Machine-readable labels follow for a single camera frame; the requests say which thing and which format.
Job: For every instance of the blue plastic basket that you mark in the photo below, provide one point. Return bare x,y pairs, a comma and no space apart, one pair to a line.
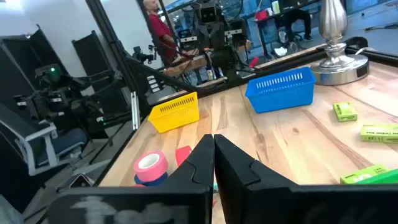
280,93

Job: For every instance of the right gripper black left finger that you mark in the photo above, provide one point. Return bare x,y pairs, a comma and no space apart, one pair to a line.
199,168

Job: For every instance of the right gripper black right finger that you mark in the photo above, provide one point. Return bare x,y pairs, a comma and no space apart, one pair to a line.
233,168

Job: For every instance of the person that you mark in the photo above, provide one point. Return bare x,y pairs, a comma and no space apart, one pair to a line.
160,31
298,18

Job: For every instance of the black panel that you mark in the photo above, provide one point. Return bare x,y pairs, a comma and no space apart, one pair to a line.
93,62
18,62

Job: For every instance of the grey chair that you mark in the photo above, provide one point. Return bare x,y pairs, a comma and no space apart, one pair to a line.
46,146

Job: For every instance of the yellow plastic basket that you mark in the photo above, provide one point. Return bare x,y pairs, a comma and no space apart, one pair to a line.
174,113

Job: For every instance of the black metal table frame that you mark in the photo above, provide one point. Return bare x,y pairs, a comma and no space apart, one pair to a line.
385,57

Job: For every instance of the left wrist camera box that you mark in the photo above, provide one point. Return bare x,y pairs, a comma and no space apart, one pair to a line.
209,14

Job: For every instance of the red tape roll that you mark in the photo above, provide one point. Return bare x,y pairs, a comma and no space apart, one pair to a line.
183,155

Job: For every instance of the green staple box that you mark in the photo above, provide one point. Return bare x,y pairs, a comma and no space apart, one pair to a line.
345,111
379,133
362,175

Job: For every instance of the silver lamp with white shade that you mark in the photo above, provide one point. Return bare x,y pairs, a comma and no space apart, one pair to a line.
337,62

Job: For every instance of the pink tape roll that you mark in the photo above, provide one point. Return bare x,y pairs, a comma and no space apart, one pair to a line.
155,172

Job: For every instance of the silver aluminium bar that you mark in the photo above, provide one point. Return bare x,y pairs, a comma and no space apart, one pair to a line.
135,110

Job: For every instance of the blue tape roll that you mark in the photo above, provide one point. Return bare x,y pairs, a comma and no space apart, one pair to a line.
155,183

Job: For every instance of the black camera on mount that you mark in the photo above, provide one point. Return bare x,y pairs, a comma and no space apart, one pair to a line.
141,56

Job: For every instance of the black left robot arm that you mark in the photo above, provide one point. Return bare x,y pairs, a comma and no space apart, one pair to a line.
228,63

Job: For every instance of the black background robot arm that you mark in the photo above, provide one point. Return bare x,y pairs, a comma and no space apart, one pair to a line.
53,93

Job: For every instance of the red box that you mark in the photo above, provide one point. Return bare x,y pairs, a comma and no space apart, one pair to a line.
262,15

